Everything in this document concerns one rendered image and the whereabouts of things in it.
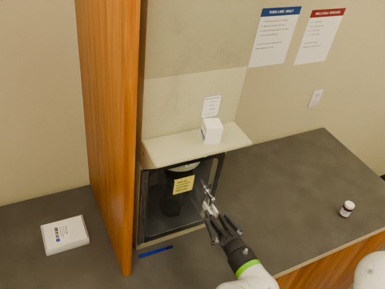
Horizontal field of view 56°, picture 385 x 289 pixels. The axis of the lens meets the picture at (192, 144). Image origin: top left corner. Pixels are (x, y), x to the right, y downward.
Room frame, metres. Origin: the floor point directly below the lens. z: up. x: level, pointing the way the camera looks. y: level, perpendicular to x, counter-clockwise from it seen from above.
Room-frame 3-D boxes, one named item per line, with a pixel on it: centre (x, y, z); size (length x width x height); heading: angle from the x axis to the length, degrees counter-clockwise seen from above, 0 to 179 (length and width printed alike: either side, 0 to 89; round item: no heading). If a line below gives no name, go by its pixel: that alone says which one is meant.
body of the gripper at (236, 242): (0.75, -0.19, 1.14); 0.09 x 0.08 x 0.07; 32
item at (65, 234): (0.79, 0.43, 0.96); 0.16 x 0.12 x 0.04; 122
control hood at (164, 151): (0.83, -0.02, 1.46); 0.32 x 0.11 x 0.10; 122
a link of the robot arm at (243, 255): (0.69, -0.23, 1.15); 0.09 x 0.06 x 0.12; 122
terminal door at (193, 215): (0.87, 0.01, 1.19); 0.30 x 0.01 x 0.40; 122
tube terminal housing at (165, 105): (0.98, 0.08, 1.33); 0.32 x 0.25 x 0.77; 122
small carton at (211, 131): (0.85, -0.05, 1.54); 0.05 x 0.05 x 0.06; 19
